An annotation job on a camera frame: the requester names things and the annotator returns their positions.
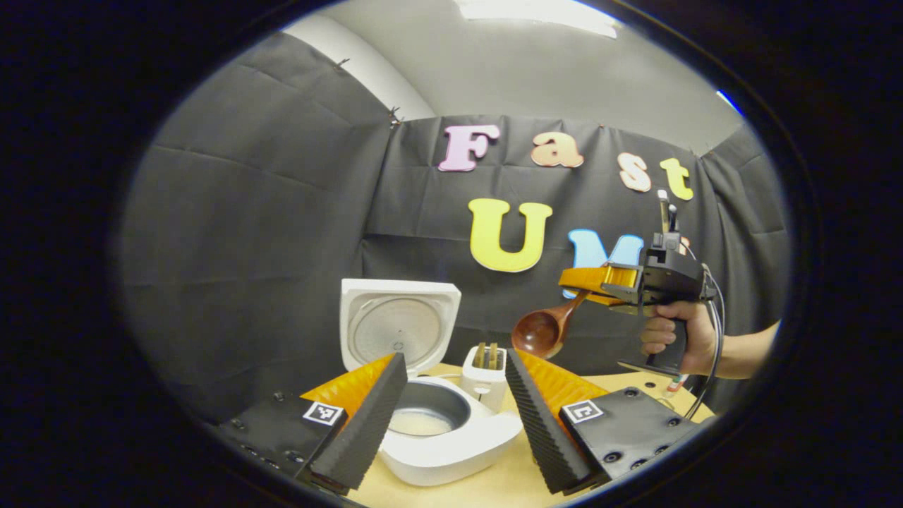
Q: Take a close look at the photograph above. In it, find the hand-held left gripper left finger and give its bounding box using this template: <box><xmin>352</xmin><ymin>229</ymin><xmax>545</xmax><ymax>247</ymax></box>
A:
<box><xmin>215</xmin><ymin>352</ymin><xmax>409</xmax><ymax>495</ymax></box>

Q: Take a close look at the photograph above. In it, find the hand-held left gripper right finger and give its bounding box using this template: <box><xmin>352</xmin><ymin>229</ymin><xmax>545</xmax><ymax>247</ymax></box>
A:
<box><xmin>504</xmin><ymin>347</ymin><xmax>703</xmax><ymax>495</ymax></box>

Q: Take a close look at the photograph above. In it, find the brown wooden spoon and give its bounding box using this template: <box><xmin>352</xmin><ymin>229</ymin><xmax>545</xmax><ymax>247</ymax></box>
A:
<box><xmin>511</xmin><ymin>289</ymin><xmax>593</xmax><ymax>360</ymax></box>

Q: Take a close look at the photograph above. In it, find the white rice cooker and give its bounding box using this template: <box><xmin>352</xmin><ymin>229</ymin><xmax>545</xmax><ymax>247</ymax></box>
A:
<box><xmin>340</xmin><ymin>278</ymin><xmax>525</xmax><ymax>488</ymax></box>

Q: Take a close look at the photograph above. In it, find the white toaster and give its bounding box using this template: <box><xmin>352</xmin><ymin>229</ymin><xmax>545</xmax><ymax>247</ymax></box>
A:
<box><xmin>461</xmin><ymin>346</ymin><xmax>509</xmax><ymax>413</ymax></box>

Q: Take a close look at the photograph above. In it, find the black backdrop cloth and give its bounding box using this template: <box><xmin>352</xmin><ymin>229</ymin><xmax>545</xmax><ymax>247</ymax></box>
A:
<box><xmin>120</xmin><ymin>32</ymin><xmax>792</xmax><ymax>425</ymax></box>

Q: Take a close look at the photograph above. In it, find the long ceiling light panel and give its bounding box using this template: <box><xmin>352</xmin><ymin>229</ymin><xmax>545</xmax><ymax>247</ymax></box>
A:
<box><xmin>455</xmin><ymin>0</ymin><xmax>622</xmax><ymax>40</ymax></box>

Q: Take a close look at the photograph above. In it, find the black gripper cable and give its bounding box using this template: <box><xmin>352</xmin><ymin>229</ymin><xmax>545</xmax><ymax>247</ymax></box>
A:
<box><xmin>681</xmin><ymin>262</ymin><xmax>728</xmax><ymax>424</ymax></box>

